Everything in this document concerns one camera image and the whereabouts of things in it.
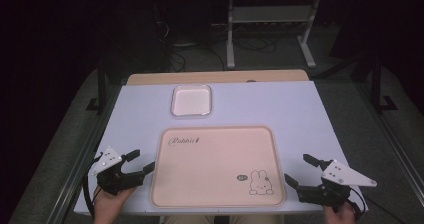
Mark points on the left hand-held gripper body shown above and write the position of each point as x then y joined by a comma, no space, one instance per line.
111,177

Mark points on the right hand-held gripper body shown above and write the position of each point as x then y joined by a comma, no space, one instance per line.
331,187

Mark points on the person's left hand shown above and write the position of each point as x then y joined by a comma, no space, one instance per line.
108,204

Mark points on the person's right hand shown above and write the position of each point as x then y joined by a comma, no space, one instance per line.
339,214

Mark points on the pink tray with rabbit print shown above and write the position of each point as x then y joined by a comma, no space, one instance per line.
217,166

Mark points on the black metal stand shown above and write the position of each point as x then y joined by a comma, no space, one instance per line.
378,84
98,87

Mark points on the small white square dish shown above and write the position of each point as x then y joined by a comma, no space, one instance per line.
191,100

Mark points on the white metal stand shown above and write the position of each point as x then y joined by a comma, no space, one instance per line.
271,27

